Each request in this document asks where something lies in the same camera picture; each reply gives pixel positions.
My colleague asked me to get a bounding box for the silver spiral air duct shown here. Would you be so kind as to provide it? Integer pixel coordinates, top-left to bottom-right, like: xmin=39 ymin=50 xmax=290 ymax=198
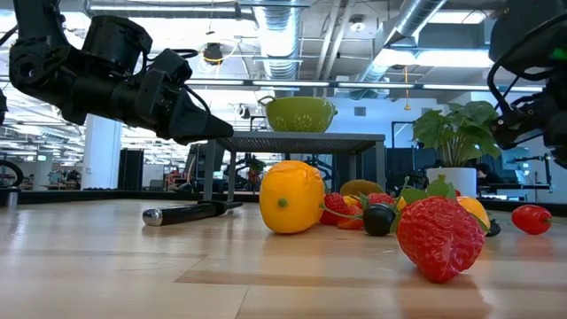
xmin=252 ymin=0 xmax=304 ymax=99
xmin=352 ymin=0 xmax=449 ymax=101

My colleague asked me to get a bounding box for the black wheel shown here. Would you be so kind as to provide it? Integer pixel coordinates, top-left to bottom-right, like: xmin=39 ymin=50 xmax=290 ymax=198
xmin=0 ymin=159 xmax=26 ymax=190

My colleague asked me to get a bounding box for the black kitchen knife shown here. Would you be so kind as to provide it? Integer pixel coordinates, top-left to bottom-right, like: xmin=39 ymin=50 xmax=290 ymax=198
xmin=142 ymin=199 xmax=245 ymax=228

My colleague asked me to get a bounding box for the dark background monitor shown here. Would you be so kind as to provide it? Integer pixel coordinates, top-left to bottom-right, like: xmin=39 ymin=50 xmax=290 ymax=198
xmin=183 ymin=142 xmax=226 ymax=192

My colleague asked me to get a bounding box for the silver metal post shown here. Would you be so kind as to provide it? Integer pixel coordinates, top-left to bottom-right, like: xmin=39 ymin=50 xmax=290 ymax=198
xmin=0 ymin=185 xmax=21 ymax=209

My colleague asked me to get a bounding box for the black cabinet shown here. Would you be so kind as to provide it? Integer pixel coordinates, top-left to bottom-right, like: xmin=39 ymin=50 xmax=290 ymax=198
xmin=117 ymin=147 xmax=145 ymax=192

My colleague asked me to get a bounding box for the yellow toy squash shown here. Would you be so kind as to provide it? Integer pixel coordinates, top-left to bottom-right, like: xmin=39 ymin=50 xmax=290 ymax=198
xmin=258 ymin=159 xmax=327 ymax=235

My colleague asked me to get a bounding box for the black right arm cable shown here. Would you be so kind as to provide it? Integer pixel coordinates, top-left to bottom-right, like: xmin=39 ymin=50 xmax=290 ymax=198
xmin=485 ymin=12 xmax=567 ymax=117

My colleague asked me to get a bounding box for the brown toy kiwi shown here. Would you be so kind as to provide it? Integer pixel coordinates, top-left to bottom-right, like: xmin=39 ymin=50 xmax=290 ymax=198
xmin=338 ymin=178 xmax=386 ymax=198

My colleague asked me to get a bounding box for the white column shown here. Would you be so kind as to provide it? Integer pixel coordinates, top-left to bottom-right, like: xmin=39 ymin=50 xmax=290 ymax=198
xmin=81 ymin=113 xmax=123 ymax=191

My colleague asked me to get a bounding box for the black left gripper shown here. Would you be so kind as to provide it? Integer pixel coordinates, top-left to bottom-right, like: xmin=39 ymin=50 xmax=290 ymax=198
xmin=132 ymin=47 xmax=235 ymax=145

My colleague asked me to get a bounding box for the person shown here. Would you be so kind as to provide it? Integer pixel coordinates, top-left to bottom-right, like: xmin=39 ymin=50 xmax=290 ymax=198
xmin=475 ymin=162 xmax=505 ymax=194

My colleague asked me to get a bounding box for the potted monstera plant white pot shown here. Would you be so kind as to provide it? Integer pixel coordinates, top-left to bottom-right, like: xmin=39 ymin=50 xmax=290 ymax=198
xmin=411 ymin=100 xmax=504 ymax=198

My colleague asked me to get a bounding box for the red toy strawberry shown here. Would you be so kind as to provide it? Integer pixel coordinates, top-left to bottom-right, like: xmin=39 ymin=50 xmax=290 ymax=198
xmin=365 ymin=191 xmax=395 ymax=207
xmin=336 ymin=206 xmax=365 ymax=231
xmin=389 ymin=174 xmax=487 ymax=285
xmin=318 ymin=191 xmax=351 ymax=227

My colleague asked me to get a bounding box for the background black machine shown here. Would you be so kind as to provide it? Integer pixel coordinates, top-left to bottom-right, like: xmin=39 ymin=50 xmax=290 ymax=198
xmin=223 ymin=152 xmax=268 ymax=194

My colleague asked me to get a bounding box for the grey perforated metal shelf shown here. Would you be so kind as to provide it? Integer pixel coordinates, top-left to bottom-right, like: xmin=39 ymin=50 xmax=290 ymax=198
xmin=202 ymin=130 xmax=387 ymax=203

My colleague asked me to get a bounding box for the yellow hanging cord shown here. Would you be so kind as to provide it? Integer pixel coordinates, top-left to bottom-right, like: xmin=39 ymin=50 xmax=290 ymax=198
xmin=402 ymin=65 xmax=412 ymax=112

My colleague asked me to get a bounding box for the long white light bar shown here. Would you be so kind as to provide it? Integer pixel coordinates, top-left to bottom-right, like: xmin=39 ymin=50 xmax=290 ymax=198
xmin=185 ymin=78 xmax=546 ymax=93

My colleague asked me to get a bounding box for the green plastic colander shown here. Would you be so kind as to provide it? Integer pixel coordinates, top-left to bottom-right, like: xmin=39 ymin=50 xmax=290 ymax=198
xmin=258 ymin=95 xmax=339 ymax=134

